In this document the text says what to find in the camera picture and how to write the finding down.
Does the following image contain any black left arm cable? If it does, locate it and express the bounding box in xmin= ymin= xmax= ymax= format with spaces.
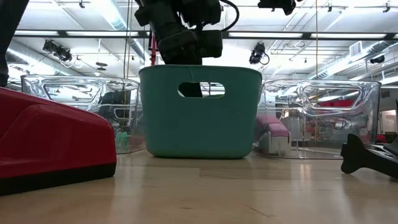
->
xmin=219 ymin=0 xmax=241 ymax=32

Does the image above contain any black ceiling spotlight pair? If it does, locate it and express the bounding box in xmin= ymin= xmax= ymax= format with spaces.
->
xmin=42 ymin=39 xmax=73 ymax=62

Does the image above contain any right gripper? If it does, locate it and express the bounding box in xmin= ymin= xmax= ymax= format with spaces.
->
xmin=257 ymin=0 xmax=296 ymax=16

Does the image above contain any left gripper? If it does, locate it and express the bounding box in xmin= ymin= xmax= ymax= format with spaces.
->
xmin=134 ymin=0 xmax=223 ymax=98

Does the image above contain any pink stapler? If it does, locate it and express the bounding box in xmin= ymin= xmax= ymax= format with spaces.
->
xmin=254 ymin=114 xmax=292 ymax=156

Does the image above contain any clear plastic bin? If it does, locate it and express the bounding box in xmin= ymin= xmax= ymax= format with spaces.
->
xmin=253 ymin=78 xmax=382 ymax=161
xmin=20 ymin=74 xmax=146 ymax=155

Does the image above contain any red stapler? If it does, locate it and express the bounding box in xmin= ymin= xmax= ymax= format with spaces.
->
xmin=0 ymin=86 xmax=118 ymax=197

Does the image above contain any black metal rig frame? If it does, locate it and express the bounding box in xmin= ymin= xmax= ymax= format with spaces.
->
xmin=14 ymin=29 xmax=398 ymax=40

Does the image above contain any teal plastic bin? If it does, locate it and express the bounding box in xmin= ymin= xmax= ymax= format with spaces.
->
xmin=139 ymin=64 xmax=263 ymax=159

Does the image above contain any black staple remover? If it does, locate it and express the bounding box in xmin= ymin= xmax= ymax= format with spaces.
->
xmin=340 ymin=133 xmax=398 ymax=180

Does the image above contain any red desk lamp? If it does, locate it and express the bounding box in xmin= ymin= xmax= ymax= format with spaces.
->
xmin=149 ymin=29 xmax=158 ymax=66

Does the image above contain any black hanging camera with cable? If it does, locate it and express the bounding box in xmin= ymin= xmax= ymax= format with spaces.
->
xmin=248 ymin=42 xmax=271 ymax=65

